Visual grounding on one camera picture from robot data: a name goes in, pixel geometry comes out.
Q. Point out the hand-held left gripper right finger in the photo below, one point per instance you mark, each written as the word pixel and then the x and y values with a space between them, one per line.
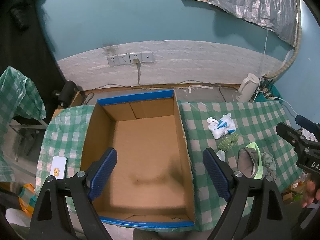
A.
pixel 216 175

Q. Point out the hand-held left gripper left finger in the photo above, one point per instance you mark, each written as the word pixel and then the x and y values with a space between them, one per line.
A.
pixel 105 172

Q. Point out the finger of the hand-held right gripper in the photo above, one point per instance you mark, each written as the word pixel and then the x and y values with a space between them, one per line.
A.
pixel 307 123
pixel 291 135

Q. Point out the brown-grey knit sock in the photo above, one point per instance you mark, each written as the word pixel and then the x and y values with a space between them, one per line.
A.
pixel 246 162

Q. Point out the grey knotted sock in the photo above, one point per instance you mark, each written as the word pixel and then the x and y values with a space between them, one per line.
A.
pixel 268 162

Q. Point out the blue-edged cardboard box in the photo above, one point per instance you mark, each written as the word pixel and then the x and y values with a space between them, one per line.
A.
pixel 150 155

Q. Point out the person's right hand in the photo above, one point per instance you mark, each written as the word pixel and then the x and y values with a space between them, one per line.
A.
pixel 310 192

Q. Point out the white crumpled plastic bag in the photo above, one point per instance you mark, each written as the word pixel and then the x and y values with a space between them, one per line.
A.
pixel 310 136

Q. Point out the white crumpled tissue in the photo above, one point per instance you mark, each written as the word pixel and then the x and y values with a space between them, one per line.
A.
pixel 221 154

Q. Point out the small brown carton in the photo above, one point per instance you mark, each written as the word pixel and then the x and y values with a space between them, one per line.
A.
pixel 287 196

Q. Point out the white and blue plastic bag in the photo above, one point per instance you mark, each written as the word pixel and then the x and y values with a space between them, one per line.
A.
pixel 220 130

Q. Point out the green checked tablecloth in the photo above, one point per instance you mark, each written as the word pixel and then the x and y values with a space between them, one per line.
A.
pixel 250 115

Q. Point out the teal crate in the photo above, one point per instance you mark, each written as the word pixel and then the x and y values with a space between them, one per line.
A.
pixel 275 91

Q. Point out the white smartphone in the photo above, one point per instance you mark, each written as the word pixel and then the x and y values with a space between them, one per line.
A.
pixel 60 162

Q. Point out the white electric kettle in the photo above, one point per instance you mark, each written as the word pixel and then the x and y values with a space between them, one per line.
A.
pixel 248 85

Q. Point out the brown cardboard sheet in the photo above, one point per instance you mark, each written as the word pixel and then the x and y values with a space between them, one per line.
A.
pixel 75 101

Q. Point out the orange and yellow bag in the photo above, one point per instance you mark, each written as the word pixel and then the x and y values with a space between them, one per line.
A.
pixel 26 197

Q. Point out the black cylindrical device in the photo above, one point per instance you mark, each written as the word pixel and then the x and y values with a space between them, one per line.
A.
pixel 67 91

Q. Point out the green checked chair cover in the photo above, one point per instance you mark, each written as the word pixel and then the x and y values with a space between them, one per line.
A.
pixel 15 92

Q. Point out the silver tarp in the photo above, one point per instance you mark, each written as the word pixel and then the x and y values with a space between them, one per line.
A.
pixel 262 5

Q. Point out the black hanging cloth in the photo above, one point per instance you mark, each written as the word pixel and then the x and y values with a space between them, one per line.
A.
pixel 25 7

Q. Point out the metal chair frame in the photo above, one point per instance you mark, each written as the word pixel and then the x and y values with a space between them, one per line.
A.
pixel 27 122

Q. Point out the grey wall socket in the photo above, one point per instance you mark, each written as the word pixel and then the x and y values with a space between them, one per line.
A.
pixel 135 57
pixel 147 56
pixel 112 60
pixel 123 59

